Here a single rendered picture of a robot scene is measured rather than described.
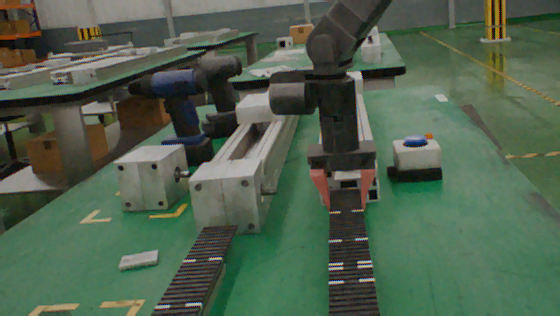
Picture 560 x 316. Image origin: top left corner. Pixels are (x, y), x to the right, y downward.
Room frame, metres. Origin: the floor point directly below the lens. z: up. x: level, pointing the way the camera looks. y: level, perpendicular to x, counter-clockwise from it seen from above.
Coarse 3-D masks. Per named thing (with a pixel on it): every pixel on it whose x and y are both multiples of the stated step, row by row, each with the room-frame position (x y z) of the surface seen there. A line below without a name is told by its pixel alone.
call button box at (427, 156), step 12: (396, 144) 0.94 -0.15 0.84; (408, 144) 0.92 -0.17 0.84; (420, 144) 0.91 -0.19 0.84; (432, 144) 0.91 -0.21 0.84; (396, 156) 0.90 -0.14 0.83; (408, 156) 0.89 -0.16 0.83; (420, 156) 0.89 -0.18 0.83; (432, 156) 0.89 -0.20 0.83; (396, 168) 0.92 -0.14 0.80; (408, 168) 0.89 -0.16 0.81; (420, 168) 0.89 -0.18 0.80; (432, 168) 0.89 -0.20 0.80; (408, 180) 0.89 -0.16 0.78; (420, 180) 0.89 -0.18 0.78
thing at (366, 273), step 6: (354, 270) 0.53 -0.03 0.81; (360, 270) 0.53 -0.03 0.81; (366, 270) 0.53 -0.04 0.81; (372, 270) 0.53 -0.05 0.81; (330, 276) 0.53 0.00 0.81; (336, 276) 0.53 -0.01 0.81; (342, 276) 0.52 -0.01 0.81; (348, 276) 0.52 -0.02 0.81; (354, 276) 0.52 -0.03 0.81; (360, 276) 0.52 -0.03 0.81; (366, 276) 0.52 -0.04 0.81; (372, 276) 0.52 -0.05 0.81
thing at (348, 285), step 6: (330, 282) 0.51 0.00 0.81; (336, 282) 0.51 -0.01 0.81; (342, 282) 0.51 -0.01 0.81; (348, 282) 0.51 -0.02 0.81; (354, 282) 0.51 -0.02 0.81; (360, 282) 0.51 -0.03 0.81; (366, 282) 0.51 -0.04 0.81; (372, 282) 0.51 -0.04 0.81; (330, 288) 0.50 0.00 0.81; (336, 288) 0.50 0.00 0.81; (342, 288) 0.50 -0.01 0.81; (348, 288) 0.50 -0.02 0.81; (354, 288) 0.50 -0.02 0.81; (360, 288) 0.50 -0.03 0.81; (366, 288) 0.50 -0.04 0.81; (372, 288) 0.50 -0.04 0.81
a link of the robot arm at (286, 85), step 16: (320, 48) 0.70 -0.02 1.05; (336, 48) 0.71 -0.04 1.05; (320, 64) 0.71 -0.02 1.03; (336, 64) 0.70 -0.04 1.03; (352, 64) 0.77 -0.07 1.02; (272, 80) 0.76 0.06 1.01; (288, 80) 0.75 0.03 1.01; (304, 80) 0.74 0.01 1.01; (272, 96) 0.75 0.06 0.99; (288, 96) 0.74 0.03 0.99; (304, 96) 0.74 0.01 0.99; (288, 112) 0.75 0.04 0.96; (304, 112) 0.74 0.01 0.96
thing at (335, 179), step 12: (360, 96) 1.34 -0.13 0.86; (360, 108) 1.18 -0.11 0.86; (360, 120) 1.06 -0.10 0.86; (360, 132) 0.96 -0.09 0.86; (336, 180) 0.82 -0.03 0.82; (348, 180) 0.82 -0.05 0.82; (372, 180) 0.84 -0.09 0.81; (360, 192) 0.85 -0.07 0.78; (372, 192) 0.85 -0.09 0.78; (324, 204) 0.82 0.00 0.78
